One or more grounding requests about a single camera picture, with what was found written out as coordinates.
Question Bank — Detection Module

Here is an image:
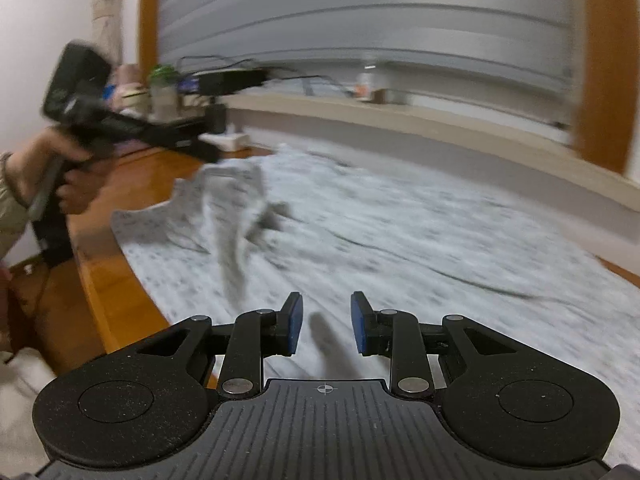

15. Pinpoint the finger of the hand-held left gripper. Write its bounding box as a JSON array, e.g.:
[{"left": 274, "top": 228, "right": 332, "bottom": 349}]
[{"left": 145, "top": 119, "right": 222, "bottom": 164}]

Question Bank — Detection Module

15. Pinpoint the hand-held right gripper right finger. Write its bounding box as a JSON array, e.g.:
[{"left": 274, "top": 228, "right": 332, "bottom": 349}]
[{"left": 350, "top": 291, "right": 521, "bottom": 401}]

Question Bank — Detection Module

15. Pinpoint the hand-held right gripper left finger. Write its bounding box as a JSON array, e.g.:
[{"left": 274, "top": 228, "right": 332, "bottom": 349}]
[{"left": 135, "top": 291, "right": 305, "bottom": 401}]

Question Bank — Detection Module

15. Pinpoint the white patterned shirt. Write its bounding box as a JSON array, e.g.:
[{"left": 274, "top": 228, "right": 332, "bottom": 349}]
[{"left": 111, "top": 142, "right": 640, "bottom": 477}]

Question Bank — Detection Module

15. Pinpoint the person's left hand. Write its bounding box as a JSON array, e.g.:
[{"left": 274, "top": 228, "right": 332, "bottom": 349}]
[{"left": 9, "top": 127, "right": 109, "bottom": 216}]

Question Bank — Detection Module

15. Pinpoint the white power strip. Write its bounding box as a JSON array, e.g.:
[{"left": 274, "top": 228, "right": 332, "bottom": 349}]
[{"left": 200, "top": 132, "right": 249, "bottom": 152}]

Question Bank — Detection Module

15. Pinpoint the small green potted plant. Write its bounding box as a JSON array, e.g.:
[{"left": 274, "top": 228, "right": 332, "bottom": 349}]
[{"left": 149, "top": 64, "right": 180, "bottom": 123}]

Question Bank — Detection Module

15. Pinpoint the black power adapter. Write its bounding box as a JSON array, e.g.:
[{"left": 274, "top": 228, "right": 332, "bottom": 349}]
[{"left": 192, "top": 67, "right": 267, "bottom": 97}]

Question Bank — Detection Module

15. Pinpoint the beige curtain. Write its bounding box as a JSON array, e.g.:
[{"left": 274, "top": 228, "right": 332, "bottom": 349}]
[{"left": 90, "top": 0, "right": 127, "bottom": 69}]

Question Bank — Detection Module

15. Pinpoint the grey window blind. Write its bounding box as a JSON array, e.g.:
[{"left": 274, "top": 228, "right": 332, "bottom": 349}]
[{"left": 156, "top": 0, "right": 577, "bottom": 97}]

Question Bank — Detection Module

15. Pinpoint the beige window sill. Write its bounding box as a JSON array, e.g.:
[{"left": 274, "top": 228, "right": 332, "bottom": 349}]
[{"left": 225, "top": 91, "right": 640, "bottom": 213}]

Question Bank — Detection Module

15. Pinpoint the person's beige clothing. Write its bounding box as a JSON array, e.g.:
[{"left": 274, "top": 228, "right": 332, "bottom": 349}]
[{"left": 0, "top": 347, "right": 63, "bottom": 479}]

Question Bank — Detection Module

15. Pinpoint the black cable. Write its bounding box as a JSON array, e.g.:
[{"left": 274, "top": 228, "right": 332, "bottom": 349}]
[{"left": 177, "top": 55, "right": 361, "bottom": 97}]

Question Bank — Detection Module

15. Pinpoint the wooden window frame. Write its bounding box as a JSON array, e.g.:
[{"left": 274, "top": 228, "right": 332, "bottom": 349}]
[{"left": 138, "top": 0, "right": 640, "bottom": 177}]

